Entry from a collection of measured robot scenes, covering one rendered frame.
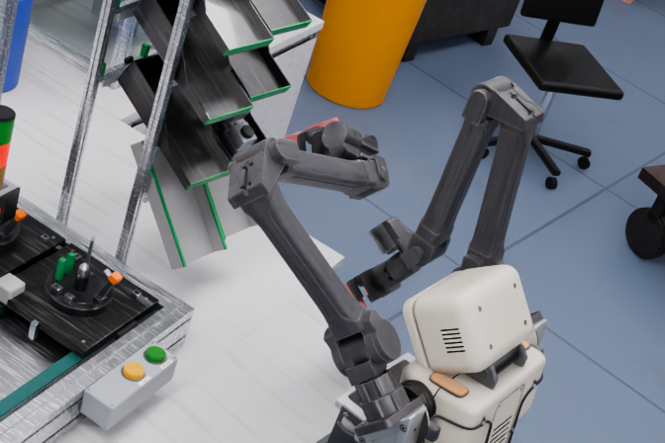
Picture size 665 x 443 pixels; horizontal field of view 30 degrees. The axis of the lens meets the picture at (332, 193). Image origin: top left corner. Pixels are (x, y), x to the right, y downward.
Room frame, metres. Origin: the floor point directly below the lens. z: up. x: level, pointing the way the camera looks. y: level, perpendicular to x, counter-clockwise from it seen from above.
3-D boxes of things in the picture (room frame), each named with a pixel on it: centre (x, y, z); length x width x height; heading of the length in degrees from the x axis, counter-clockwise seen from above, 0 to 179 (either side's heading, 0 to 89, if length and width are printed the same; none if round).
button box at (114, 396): (1.80, 0.25, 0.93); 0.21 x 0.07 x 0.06; 160
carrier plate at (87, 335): (1.95, 0.42, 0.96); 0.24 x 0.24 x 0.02; 70
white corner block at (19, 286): (1.90, 0.54, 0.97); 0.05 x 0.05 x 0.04; 70
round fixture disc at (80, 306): (1.95, 0.42, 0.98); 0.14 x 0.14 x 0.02
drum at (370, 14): (5.15, 0.11, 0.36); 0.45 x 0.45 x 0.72
